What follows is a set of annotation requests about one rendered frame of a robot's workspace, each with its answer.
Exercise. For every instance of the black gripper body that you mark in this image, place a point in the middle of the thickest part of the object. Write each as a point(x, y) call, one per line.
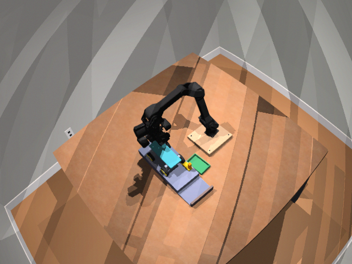
point(144, 140)

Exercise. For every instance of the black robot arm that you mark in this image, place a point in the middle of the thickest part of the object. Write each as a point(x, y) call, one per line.
point(152, 116)

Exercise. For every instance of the yellow wheel chock with orange handle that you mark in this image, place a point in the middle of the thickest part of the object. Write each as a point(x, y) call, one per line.
point(187, 165)

